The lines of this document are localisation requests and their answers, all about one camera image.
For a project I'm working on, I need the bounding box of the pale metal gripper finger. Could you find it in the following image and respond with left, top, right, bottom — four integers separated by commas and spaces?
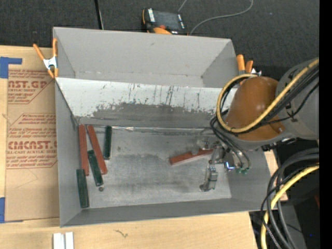
192, 138, 217, 156
199, 165, 219, 192

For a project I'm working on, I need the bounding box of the red-brown flat block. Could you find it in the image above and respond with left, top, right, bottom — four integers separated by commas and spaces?
169, 148, 215, 166
87, 124, 108, 176
78, 124, 90, 176

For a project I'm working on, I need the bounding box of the grey metal bin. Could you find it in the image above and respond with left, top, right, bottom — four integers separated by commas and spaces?
52, 26, 276, 228

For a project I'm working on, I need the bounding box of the dark green flat block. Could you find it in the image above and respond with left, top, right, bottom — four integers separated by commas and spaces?
76, 169, 90, 209
103, 126, 113, 161
87, 149, 104, 187

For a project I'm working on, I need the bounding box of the brown cardboard board red print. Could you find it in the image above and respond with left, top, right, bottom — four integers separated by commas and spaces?
0, 45, 61, 223

